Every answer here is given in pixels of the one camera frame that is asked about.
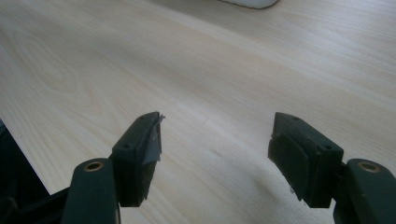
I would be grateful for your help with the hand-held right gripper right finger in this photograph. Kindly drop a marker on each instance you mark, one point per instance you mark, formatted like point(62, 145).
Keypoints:
point(308, 161)

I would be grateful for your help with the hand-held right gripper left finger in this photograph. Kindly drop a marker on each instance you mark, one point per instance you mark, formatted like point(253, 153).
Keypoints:
point(137, 155)

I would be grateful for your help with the grey plastic toothbrush holder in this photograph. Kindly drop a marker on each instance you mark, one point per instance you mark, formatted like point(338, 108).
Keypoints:
point(249, 3)

